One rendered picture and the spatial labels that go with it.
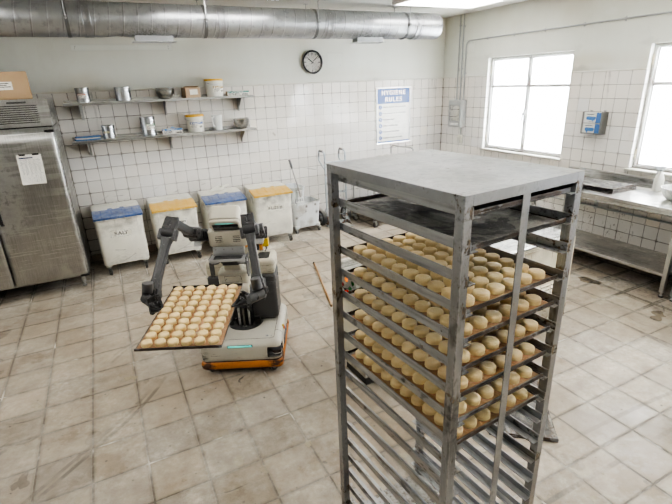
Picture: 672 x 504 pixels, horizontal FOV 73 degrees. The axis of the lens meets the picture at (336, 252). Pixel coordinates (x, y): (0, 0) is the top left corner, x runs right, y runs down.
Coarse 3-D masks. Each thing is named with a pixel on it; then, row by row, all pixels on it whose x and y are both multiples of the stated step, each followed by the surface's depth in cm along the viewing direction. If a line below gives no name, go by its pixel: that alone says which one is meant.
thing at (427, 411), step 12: (360, 360) 180; (372, 360) 176; (372, 372) 172; (384, 372) 168; (396, 384) 162; (408, 396) 157; (516, 396) 154; (528, 396) 156; (420, 408) 152; (432, 408) 149; (492, 408) 148; (432, 420) 146; (468, 420) 143; (480, 420) 146; (468, 432) 141
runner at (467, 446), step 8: (464, 448) 194; (472, 448) 192; (472, 456) 189; (480, 456) 189; (488, 464) 185; (504, 472) 179; (504, 480) 178; (512, 480) 176; (512, 488) 174; (520, 488) 173; (520, 496) 170; (528, 496) 170
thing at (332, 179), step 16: (336, 176) 157; (336, 192) 159; (336, 208) 161; (336, 224) 163; (336, 240) 165; (336, 256) 167; (336, 272) 169; (336, 288) 171; (336, 304) 173; (336, 320) 176; (336, 336) 179; (336, 352) 182; (336, 368) 185; (336, 384) 189
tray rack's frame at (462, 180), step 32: (352, 160) 160; (384, 160) 158; (416, 160) 156; (448, 160) 153; (480, 160) 151; (512, 160) 148; (416, 192) 120; (448, 192) 110; (480, 192) 108; (512, 192) 114; (576, 192) 129; (576, 224) 134; (512, 320) 132; (448, 352) 123; (512, 352) 137; (448, 384) 126; (544, 384) 153; (448, 416) 129; (544, 416) 158; (448, 448) 132; (448, 480) 136
